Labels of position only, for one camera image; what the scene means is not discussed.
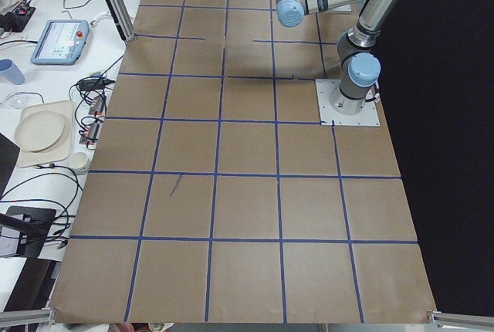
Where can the white paper cup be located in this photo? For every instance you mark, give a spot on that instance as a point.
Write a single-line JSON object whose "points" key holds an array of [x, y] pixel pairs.
{"points": [[80, 162]]}

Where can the beige tray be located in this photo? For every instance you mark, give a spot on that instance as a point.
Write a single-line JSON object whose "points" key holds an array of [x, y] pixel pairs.
{"points": [[62, 149]]}

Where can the beige plate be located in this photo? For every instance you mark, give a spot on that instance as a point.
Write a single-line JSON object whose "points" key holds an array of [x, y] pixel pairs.
{"points": [[39, 131]]}

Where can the near teach pendant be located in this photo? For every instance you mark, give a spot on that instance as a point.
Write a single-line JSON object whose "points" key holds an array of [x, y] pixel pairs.
{"points": [[61, 42]]}

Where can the blue plastic cup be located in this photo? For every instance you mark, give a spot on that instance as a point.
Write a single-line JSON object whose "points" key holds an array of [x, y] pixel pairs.
{"points": [[11, 72]]}

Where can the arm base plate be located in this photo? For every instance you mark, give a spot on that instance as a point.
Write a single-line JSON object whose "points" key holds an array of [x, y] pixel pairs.
{"points": [[344, 9], [336, 110]]}

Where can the black camera stand base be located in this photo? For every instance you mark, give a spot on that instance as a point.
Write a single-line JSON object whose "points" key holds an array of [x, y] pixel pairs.
{"points": [[24, 231]]}

